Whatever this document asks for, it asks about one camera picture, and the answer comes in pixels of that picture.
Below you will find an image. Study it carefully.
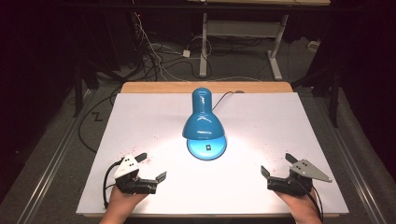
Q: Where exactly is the aluminium floor rail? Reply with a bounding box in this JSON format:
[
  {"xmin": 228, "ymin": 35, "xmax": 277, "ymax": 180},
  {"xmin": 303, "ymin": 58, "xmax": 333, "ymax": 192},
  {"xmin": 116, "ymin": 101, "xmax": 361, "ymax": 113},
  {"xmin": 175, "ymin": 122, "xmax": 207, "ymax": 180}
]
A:
[
  {"xmin": 312, "ymin": 92, "xmax": 389, "ymax": 224},
  {"xmin": 17, "ymin": 89, "xmax": 96, "ymax": 224}
]

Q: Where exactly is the white sheet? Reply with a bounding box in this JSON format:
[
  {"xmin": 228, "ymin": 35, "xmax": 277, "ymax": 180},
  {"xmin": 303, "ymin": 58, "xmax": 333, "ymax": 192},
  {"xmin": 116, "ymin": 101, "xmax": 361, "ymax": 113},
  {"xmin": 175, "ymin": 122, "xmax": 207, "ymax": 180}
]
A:
[{"xmin": 76, "ymin": 91, "xmax": 350, "ymax": 216}]

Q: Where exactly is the tangle of floor cables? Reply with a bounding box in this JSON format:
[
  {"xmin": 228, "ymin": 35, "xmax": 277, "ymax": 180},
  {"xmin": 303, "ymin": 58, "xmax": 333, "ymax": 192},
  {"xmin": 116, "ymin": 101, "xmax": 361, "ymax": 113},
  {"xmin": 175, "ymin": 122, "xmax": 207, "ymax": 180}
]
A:
[{"xmin": 130, "ymin": 10, "xmax": 241, "ymax": 82}]

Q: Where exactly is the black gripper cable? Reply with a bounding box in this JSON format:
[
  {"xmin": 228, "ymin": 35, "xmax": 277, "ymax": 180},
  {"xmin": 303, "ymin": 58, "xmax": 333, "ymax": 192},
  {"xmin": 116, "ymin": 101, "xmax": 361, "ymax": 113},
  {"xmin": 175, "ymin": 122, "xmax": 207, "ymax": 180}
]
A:
[
  {"xmin": 306, "ymin": 185, "xmax": 325, "ymax": 224},
  {"xmin": 102, "ymin": 158, "xmax": 124, "ymax": 210}
]

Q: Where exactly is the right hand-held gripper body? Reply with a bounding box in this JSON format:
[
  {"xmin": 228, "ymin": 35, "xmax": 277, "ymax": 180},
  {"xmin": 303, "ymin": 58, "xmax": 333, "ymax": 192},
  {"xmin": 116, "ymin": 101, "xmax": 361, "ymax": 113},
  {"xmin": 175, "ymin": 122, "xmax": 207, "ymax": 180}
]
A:
[{"xmin": 266, "ymin": 159, "xmax": 333, "ymax": 198}]

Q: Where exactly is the white metal desk frame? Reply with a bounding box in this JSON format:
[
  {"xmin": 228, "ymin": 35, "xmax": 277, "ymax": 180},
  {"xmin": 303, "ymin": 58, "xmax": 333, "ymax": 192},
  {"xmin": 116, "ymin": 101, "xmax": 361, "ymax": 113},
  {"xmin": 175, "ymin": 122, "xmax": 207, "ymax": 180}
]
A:
[{"xmin": 186, "ymin": 0, "xmax": 332, "ymax": 81}]

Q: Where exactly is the person's left hand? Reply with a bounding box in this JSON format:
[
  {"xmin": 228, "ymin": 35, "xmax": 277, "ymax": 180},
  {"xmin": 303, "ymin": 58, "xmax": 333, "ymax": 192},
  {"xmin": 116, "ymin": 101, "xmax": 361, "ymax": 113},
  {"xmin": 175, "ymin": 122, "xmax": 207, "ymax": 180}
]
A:
[{"xmin": 107, "ymin": 185, "xmax": 149, "ymax": 213}]

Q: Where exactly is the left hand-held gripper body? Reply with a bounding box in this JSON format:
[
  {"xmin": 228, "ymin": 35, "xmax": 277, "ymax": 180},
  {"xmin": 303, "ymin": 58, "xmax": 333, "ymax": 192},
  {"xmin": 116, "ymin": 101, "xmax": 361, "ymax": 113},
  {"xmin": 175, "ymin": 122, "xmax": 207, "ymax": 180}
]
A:
[{"xmin": 112, "ymin": 154, "xmax": 159, "ymax": 195}]

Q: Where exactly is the black floor cable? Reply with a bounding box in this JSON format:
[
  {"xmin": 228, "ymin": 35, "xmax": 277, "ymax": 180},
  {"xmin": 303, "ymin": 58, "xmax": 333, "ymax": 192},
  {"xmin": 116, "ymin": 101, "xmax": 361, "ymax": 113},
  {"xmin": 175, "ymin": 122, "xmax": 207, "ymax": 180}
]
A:
[{"xmin": 78, "ymin": 89, "xmax": 123, "ymax": 154}]

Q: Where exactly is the blue desk lamp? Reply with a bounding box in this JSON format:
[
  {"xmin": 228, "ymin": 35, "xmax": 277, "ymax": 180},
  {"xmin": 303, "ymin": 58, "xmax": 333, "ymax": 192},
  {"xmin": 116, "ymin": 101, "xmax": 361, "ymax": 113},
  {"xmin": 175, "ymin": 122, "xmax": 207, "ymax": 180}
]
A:
[{"xmin": 181, "ymin": 87, "xmax": 228, "ymax": 161}]

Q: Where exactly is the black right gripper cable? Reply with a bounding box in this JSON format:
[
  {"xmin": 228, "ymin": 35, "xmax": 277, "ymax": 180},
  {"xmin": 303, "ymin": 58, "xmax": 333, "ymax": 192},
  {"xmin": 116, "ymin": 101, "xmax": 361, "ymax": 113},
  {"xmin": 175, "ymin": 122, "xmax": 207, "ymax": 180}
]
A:
[{"xmin": 306, "ymin": 185, "xmax": 325, "ymax": 224}]

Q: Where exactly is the black metal stand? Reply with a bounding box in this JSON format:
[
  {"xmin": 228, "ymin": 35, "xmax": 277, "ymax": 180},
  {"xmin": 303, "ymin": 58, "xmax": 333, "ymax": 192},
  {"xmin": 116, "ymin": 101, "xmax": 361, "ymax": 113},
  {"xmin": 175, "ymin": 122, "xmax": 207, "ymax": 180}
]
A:
[
  {"xmin": 329, "ymin": 69, "xmax": 341, "ymax": 129},
  {"xmin": 72, "ymin": 59, "xmax": 86, "ymax": 119}
]

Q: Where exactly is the white power strip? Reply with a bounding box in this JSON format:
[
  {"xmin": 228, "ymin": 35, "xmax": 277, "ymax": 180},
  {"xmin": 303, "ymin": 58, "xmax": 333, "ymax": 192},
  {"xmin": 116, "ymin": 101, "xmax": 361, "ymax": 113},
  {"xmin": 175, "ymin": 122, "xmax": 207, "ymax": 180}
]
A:
[{"xmin": 306, "ymin": 40, "xmax": 322, "ymax": 52}]

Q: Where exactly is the black lamp cable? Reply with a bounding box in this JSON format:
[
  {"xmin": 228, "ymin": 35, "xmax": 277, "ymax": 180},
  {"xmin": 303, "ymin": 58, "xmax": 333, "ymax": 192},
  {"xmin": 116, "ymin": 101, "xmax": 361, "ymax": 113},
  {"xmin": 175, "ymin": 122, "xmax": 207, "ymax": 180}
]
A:
[{"xmin": 212, "ymin": 90, "xmax": 246, "ymax": 112}]

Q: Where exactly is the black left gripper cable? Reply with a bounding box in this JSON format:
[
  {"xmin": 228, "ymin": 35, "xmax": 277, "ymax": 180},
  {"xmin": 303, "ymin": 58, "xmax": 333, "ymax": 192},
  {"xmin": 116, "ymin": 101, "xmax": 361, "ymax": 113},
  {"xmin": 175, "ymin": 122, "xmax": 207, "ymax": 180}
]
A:
[{"xmin": 102, "ymin": 158, "xmax": 124, "ymax": 210}]

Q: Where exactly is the person's right hand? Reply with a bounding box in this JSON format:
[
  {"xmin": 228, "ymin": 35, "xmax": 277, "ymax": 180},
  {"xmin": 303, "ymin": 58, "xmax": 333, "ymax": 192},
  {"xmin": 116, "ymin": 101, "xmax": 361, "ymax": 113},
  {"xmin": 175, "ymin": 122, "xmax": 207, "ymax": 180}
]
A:
[{"xmin": 273, "ymin": 189, "xmax": 318, "ymax": 215}]

